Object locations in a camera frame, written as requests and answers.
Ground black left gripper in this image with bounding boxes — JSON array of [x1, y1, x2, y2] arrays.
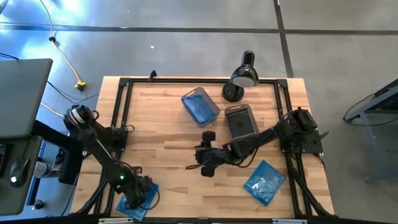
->
[[124, 177, 155, 210]]

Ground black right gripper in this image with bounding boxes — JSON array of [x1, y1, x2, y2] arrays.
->
[[195, 130, 233, 179]]

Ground blue Blu-ray case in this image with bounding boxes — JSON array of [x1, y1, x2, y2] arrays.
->
[[115, 182, 160, 222], [182, 94, 218, 124], [243, 159, 286, 207]]

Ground clear CD jewel case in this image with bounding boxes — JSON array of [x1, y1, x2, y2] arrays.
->
[[227, 112, 258, 140]]

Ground black-tray CD jewel case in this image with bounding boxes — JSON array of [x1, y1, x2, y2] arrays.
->
[[229, 114, 256, 138]]

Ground white label strip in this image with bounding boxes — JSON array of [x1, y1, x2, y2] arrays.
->
[[272, 218, 308, 224], [98, 217, 135, 224]]

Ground black desk support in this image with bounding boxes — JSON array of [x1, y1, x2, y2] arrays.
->
[[30, 119, 85, 185]]

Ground black desk lamp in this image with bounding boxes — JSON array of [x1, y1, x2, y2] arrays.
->
[[221, 50, 261, 103]]

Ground white plastic bottle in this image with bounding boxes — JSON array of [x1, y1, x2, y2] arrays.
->
[[32, 161, 53, 179]]

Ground grey desk with mouse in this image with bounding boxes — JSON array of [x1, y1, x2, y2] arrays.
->
[[0, 135, 44, 216]]

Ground black computer mouse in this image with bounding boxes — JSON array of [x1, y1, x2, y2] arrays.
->
[[9, 157, 31, 188]]

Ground grey desk top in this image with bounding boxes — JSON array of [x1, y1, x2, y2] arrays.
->
[[0, 58, 53, 139]]

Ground grey metal table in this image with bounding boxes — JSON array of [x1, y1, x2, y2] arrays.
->
[[343, 78, 398, 184]]

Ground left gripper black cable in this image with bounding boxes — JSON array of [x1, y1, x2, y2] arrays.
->
[[139, 185, 161, 211]]

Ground black aluminium table frame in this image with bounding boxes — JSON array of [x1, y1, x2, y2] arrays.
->
[[73, 77, 334, 218]]

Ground yellow extension cable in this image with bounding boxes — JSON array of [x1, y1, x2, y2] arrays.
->
[[39, 0, 88, 91]]

